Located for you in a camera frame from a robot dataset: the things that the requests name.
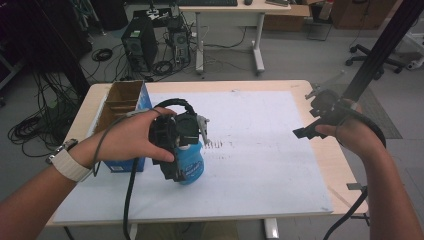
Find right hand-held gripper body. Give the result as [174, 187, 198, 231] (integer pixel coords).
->
[292, 89, 355, 141]

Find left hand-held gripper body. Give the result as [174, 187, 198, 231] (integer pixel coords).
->
[148, 112, 201, 184]

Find blue plastic bottle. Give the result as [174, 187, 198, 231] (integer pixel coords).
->
[174, 141, 205, 186]

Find blue cardboard box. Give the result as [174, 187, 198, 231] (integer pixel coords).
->
[94, 80, 153, 174]

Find person's right hand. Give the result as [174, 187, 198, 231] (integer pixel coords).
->
[314, 98, 387, 165]

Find person's left hand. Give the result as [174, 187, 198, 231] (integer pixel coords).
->
[70, 106, 178, 170]

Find black office chair base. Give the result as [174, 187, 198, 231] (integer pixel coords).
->
[344, 43, 406, 81]

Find dark grey floor mat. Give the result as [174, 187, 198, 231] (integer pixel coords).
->
[318, 83, 403, 140]

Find black metal stand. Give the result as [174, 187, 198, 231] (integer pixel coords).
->
[342, 0, 424, 103]

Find white board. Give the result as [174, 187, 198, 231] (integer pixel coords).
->
[53, 90, 335, 224]

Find brown wooden cabinet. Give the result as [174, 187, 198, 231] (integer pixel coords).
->
[329, 0, 400, 31]

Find brown cardboard box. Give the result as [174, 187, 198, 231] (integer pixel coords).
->
[262, 3, 313, 33]

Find grey computer tower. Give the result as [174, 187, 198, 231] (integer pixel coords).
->
[166, 16, 192, 66]

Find black computer tower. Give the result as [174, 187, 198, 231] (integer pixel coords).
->
[120, 15, 160, 73]

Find white band wristwatch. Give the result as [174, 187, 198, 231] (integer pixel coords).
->
[45, 138, 95, 183]

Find white desk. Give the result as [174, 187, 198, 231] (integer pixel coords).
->
[177, 0, 293, 76]

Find black keyboard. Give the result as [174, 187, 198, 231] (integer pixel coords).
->
[176, 0, 239, 7]

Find dark curtain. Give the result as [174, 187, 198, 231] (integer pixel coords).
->
[0, 0, 93, 101]

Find black wire rack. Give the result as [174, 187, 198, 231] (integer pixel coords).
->
[306, 12, 335, 42]

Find thick black gripper cable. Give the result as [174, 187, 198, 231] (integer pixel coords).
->
[322, 103, 388, 240]
[122, 97, 198, 240]

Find thin grey cable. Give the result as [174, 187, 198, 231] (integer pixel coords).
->
[92, 108, 162, 178]

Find long black floor cable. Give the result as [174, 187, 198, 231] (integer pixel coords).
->
[202, 26, 248, 50]

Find small coiled black cable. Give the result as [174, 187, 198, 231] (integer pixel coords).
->
[91, 47, 114, 63]

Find bundle of black cables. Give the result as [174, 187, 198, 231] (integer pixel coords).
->
[7, 70, 85, 158]

